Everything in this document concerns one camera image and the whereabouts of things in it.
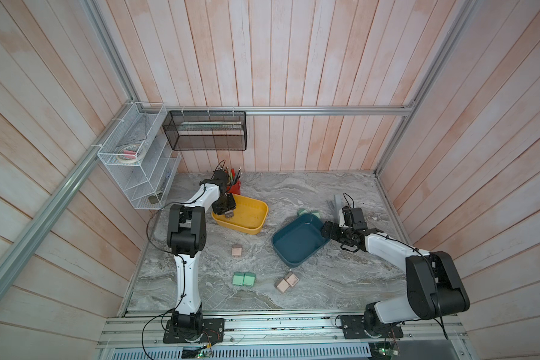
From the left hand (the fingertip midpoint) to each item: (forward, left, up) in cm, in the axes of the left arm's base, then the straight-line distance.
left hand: (230, 210), depth 103 cm
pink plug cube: (-3, 0, +1) cm, 4 cm away
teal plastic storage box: (-12, -32, -5) cm, 34 cm away
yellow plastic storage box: (-2, -9, -1) cm, 10 cm away
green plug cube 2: (-32, -10, 0) cm, 34 cm away
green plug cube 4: (-2, -40, +1) cm, 40 cm away
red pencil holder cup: (+9, -2, +6) cm, 11 cm away
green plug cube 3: (0, -34, 0) cm, 34 cm away
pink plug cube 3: (-34, -23, 0) cm, 41 cm away
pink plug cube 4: (-32, -27, +1) cm, 42 cm away
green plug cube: (-32, -6, 0) cm, 32 cm away
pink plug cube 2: (-20, -5, 0) cm, 21 cm away
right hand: (-11, -44, +2) cm, 46 cm away
